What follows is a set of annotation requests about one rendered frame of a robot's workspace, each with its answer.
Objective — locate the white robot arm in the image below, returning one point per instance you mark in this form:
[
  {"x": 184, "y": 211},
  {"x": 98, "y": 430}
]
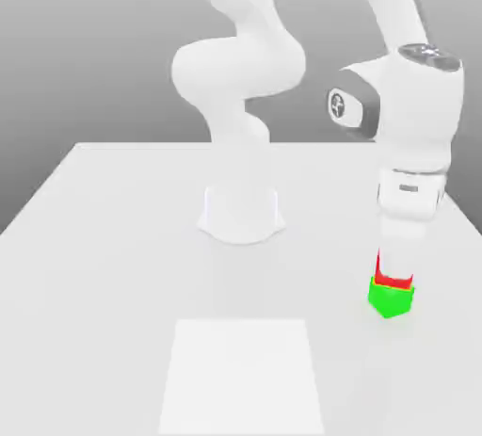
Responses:
[{"x": 241, "y": 67}]

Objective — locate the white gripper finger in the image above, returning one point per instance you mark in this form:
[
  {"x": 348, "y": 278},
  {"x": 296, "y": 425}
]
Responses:
[{"x": 397, "y": 247}]

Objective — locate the small red cube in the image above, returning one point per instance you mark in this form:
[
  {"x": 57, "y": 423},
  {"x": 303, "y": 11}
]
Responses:
[{"x": 392, "y": 282}]

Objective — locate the small green cube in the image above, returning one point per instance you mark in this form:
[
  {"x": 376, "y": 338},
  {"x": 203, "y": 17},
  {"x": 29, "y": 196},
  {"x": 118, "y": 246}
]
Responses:
[{"x": 389, "y": 302}]

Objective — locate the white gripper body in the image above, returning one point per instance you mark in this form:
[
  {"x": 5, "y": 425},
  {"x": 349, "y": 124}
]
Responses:
[{"x": 410, "y": 202}]

